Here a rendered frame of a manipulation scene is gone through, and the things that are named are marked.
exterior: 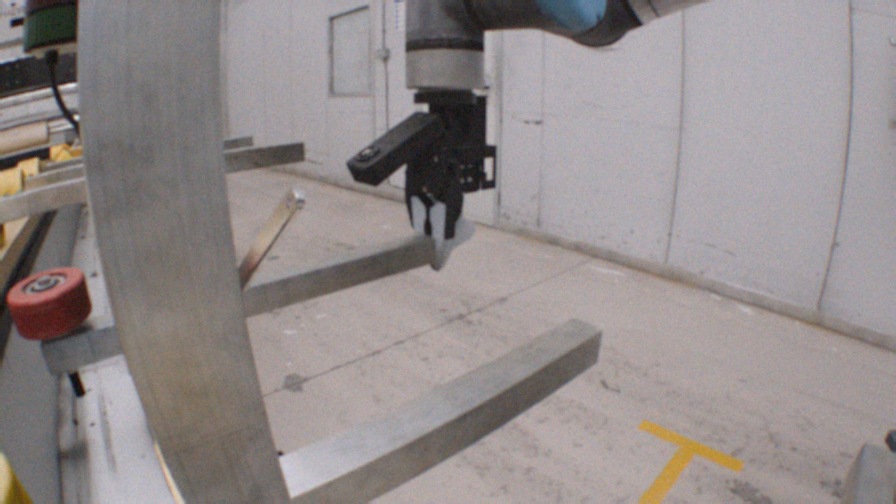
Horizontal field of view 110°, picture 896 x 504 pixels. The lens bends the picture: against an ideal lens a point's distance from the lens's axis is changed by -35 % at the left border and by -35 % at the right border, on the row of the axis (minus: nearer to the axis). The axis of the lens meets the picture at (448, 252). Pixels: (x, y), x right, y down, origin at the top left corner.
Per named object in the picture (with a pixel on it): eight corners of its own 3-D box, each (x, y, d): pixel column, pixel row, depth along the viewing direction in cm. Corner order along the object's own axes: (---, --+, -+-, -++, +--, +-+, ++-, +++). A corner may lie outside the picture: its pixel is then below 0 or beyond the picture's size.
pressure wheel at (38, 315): (113, 364, 38) (83, 255, 34) (121, 405, 32) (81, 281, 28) (48, 383, 33) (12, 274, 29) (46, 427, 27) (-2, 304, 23)
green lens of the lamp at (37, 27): (95, 45, 27) (96, 18, 26) (94, 32, 22) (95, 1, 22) (28, 57, 23) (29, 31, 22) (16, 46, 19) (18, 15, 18)
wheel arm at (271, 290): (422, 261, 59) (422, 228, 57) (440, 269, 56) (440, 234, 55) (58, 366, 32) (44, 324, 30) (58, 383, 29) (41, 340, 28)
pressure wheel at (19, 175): (22, 158, 56) (19, 186, 53) (30, 192, 62) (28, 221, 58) (-5, 165, 53) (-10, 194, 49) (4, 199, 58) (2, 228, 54)
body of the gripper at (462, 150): (497, 194, 57) (499, 93, 53) (442, 205, 51) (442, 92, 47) (454, 184, 62) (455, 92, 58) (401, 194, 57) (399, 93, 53)
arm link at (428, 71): (440, 47, 45) (386, 54, 52) (440, 94, 46) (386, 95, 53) (501, 53, 50) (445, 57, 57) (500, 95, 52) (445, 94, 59)
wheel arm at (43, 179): (248, 150, 88) (247, 132, 87) (254, 151, 85) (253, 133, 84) (12, 198, 57) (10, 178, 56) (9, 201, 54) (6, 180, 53)
